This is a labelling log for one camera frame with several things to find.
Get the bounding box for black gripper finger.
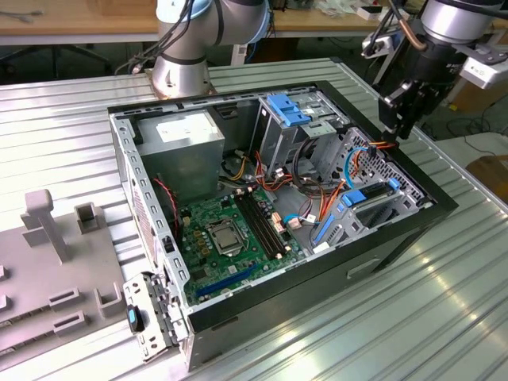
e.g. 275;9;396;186
379;79;416;134
398;85;428;140

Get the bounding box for orange power wire black plug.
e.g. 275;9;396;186
317;139;398;227

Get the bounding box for blue data wire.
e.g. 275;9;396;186
344;145;368;188

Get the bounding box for perforated metal disk bay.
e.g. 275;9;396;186
309;126;434;255

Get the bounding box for brown cardboard box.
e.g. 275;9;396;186
466;155;508;199
450;75;508;116

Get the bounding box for blue plastic drive latch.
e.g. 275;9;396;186
267;94;315;129

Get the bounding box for silver optical drive cage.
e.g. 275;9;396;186
249;89;346;183

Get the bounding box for black RAM slot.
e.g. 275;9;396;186
249;187;291;253
239;189;283;259
244;188;287;256
233;190;279;262

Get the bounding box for black PC case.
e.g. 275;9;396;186
106;79;460;372

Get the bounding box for silver CPU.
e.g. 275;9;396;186
212;228;238;252

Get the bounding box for CPU socket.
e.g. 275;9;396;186
204;218;245;258

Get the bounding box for silver power supply box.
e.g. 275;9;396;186
134;110;226;206

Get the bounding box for green motherboard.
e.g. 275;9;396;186
180;186;313;309

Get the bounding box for blue expansion slot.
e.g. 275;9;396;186
195;263;260;299

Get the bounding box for black case fan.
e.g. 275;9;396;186
154;172;184;243

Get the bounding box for wooden desk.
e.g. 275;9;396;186
0;0;508;44

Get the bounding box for grey parts rack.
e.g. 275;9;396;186
0;189;132;358

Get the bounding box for copper coloured cable sleeve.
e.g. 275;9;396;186
398;17;429;52

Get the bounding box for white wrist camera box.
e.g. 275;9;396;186
361;31;402;60
459;55;508;90

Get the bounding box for black wrist cable bundle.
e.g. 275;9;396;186
360;0;402;87

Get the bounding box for blue plastic bay rail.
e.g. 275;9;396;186
312;212;335;244

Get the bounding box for orange red wire bundle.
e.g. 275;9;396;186
253;150;297;195

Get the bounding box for white plug thin wires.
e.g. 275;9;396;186
283;213;318;232

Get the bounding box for yellow black wire bundle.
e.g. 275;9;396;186
220;149;255;184

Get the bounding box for square brown base plate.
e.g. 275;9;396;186
144;67;218;100

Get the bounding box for red black twisted wire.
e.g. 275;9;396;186
152;177;180;237

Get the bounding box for hinged metal slot bracket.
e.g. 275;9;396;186
122;271;190;363

